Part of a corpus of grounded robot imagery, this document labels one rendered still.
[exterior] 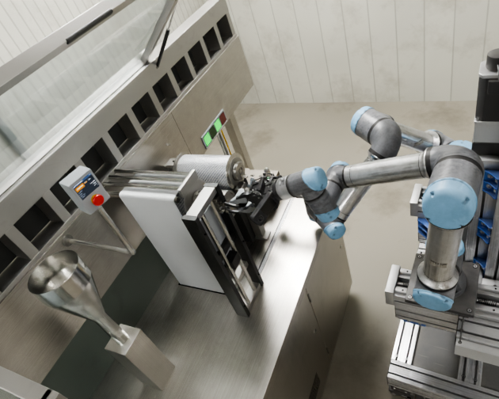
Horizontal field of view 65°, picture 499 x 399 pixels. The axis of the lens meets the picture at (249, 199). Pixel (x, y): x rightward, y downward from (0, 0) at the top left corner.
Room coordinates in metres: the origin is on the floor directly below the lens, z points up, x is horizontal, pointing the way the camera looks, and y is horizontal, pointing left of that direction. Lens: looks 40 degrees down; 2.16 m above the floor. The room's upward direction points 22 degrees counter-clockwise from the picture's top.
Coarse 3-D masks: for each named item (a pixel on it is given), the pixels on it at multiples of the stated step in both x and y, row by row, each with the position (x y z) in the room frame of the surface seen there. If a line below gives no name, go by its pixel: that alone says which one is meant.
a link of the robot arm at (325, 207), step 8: (328, 184) 0.93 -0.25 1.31; (336, 184) 0.93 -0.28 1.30; (328, 192) 0.90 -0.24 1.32; (336, 192) 0.91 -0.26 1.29; (312, 200) 0.88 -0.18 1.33; (320, 200) 0.87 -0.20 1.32; (328, 200) 0.88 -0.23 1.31; (336, 200) 0.89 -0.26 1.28; (312, 208) 0.89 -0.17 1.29; (320, 208) 0.87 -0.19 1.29; (328, 208) 0.86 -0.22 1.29; (336, 208) 0.87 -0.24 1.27; (320, 216) 0.87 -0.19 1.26; (328, 216) 0.86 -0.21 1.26; (336, 216) 0.86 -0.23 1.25
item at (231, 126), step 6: (228, 120) 2.20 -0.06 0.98; (234, 120) 2.23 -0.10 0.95; (228, 126) 2.21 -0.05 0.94; (234, 126) 2.21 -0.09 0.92; (228, 132) 2.22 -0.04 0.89; (234, 132) 2.20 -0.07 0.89; (240, 132) 2.24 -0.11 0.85; (234, 138) 2.21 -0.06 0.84; (240, 138) 2.22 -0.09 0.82; (234, 144) 2.22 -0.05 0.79; (240, 144) 2.20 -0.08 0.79; (234, 150) 2.23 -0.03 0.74; (240, 150) 2.20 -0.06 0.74; (246, 150) 2.23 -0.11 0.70; (246, 156) 2.22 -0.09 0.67; (246, 162) 2.20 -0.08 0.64; (246, 168) 2.20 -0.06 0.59; (252, 168) 2.23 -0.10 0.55
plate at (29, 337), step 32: (224, 64) 2.02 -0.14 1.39; (192, 96) 1.75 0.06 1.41; (224, 96) 1.94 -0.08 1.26; (160, 128) 1.53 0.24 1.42; (192, 128) 1.68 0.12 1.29; (128, 160) 1.35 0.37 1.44; (160, 160) 1.46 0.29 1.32; (96, 224) 1.14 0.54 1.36; (128, 224) 1.23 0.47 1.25; (96, 256) 1.08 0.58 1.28; (128, 256) 1.16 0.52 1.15; (0, 320) 0.82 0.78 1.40; (32, 320) 0.86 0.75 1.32; (64, 320) 0.91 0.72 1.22; (0, 352) 0.77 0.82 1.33; (32, 352) 0.81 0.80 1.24
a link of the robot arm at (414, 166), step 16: (384, 160) 0.88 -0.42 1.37; (400, 160) 0.83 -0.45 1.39; (416, 160) 0.79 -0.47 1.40; (432, 160) 0.75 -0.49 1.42; (480, 160) 0.67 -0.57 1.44; (336, 176) 0.96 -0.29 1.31; (352, 176) 0.92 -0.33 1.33; (368, 176) 0.88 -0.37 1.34; (384, 176) 0.84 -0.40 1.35; (400, 176) 0.81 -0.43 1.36; (416, 176) 0.78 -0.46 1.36
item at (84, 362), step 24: (144, 240) 1.24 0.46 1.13; (144, 264) 1.19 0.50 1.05; (120, 288) 1.08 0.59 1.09; (144, 288) 1.14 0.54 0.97; (120, 312) 1.03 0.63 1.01; (96, 336) 0.93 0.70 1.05; (72, 360) 0.85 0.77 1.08; (96, 360) 0.88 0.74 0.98; (48, 384) 0.77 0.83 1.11; (72, 384) 0.80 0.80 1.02; (96, 384) 0.84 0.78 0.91
